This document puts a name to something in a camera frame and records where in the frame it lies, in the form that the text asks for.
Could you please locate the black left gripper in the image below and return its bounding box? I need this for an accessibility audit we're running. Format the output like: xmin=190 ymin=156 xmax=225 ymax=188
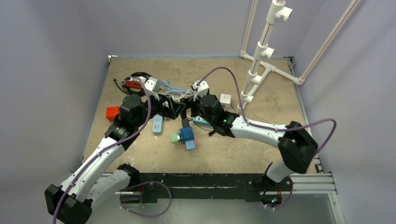
xmin=133 ymin=90 xmax=183 ymax=127

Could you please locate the white power cord bundle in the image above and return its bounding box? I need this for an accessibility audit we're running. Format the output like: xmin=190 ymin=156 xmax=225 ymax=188
xmin=168 ymin=92 xmax=192 ymax=103

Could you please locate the white cube power socket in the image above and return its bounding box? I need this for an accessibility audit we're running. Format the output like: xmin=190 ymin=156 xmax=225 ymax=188
xmin=219 ymin=93 xmax=232 ymax=108

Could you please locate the black block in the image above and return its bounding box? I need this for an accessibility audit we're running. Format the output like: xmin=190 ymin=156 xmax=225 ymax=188
xmin=182 ymin=119 xmax=190 ymax=128

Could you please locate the light blue cord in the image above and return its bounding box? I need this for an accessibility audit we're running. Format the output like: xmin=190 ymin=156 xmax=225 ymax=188
xmin=161 ymin=79 xmax=192 ymax=97

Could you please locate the blue block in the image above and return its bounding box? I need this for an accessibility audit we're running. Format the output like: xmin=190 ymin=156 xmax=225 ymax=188
xmin=179 ymin=127 xmax=194 ymax=143

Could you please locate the green block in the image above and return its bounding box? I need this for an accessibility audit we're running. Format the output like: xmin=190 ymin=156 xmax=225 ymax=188
xmin=170 ymin=133 xmax=182 ymax=144

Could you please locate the red cube socket adapter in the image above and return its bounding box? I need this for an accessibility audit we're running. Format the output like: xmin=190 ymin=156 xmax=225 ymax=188
xmin=106 ymin=106 xmax=120 ymax=122

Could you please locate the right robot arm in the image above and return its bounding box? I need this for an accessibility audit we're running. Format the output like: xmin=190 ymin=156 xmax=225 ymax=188
xmin=187 ymin=94 xmax=318 ymax=190

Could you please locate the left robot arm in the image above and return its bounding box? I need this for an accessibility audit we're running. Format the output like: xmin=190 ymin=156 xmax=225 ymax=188
xmin=44 ymin=94 xmax=186 ymax=224

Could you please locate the teal power strip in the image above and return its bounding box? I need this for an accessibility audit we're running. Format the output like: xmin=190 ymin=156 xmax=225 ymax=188
xmin=192 ymin=116 xmax=212 ymax=127

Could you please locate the light blue power strip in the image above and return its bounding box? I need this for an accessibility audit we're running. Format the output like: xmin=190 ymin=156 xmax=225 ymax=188
xmin=152 ymin=114 xmax=163 ymax=134

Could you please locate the light blue small adapter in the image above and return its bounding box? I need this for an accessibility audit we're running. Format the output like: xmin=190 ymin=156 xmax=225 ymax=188
xmin=184 ymin=140 xmax=196 ymax=151

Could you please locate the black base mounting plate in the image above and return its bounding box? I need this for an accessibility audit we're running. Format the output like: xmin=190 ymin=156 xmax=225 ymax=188
xmin=109 ymin=173 xmax=293 ymax=204

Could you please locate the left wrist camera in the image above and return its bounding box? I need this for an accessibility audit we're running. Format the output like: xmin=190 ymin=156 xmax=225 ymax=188
xmin=144 ymin=77 xmax=161 ymax=92

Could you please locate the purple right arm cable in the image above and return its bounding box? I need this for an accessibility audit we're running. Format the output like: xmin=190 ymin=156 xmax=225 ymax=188
xmin=196 ymin=66 xmax=337 ymax=155

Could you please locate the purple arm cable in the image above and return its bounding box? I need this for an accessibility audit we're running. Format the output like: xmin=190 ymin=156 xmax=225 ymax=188
xmin=52 ymin=81 xmax=152 ymax=224
xmin=196 ymin=66 xmax=337 ymax=155

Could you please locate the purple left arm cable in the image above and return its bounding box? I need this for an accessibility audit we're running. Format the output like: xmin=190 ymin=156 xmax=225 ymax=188
xmin=52 ymin=81 xmax=152 ymax=224

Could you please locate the coiled black cable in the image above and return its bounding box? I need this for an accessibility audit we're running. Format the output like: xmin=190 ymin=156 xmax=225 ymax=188
xmin=113 ymin=72 xmax=152 ymax=95

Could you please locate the red handled adjustable wrench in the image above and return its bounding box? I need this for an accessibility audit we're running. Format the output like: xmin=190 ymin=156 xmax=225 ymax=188
xmin=121 ymin=78 xmax=142 ymax=89

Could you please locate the white PVC pipe frame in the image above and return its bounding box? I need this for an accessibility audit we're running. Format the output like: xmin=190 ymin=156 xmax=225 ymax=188
xmin=237 ymin=0 xmax=360 ymax=111

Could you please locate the aluminium frame rail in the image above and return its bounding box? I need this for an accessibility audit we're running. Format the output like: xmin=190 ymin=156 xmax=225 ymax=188
xmin=56 ymin=173 xmax=344 ymax=224

